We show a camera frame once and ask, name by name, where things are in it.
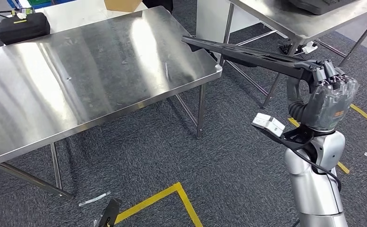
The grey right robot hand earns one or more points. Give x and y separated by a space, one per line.
330 103

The black plastic panel part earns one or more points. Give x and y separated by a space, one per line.
249 56

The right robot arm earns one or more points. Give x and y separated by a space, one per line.
314 188

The white plug adapter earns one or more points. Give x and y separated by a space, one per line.
310 47

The black floor base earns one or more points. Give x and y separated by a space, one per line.
289 49

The black device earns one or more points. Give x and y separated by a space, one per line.
321 6

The white cabinet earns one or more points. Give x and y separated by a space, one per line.
211 18

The brown cardboard box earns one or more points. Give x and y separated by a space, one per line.
122 4

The large stainless steel table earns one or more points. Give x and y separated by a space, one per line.
77 78

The white paper strip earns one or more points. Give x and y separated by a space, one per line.
94 199

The green plastic crate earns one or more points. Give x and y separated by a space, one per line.
39 2

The black zip bag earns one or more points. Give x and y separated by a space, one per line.
23 29

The black camera bracket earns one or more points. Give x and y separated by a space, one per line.
296 139

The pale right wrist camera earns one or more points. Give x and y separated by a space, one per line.
267 123

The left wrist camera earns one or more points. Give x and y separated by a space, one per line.
109 213

